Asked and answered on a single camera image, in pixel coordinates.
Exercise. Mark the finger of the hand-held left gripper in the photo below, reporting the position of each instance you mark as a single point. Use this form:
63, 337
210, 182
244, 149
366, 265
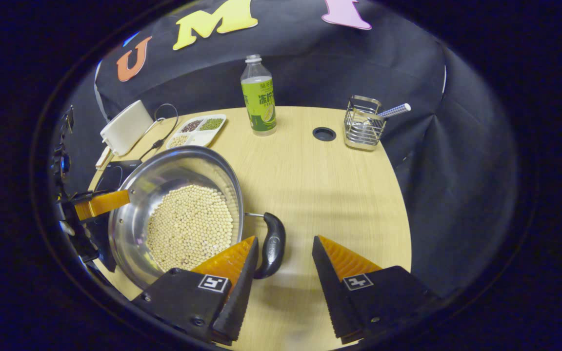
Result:
100, 204
101, 243

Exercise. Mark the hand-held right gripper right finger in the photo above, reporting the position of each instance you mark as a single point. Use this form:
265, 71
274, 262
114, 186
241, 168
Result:
388, 292

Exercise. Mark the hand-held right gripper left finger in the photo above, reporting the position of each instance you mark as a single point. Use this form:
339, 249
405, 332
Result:
186, 297

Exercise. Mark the sandwich with lettuce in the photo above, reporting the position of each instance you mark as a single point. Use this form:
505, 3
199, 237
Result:
105, 155

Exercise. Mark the pile of soybeans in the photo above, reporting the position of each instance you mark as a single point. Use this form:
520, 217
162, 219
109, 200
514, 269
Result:
188, 229

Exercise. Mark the white toaster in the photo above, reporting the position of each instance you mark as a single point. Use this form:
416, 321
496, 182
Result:
125, 129

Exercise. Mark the white divided dish of beans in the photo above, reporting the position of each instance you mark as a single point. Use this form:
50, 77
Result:
198, 134

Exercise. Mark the green label drink bottle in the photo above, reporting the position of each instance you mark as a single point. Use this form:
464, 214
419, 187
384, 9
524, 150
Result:
259, 102

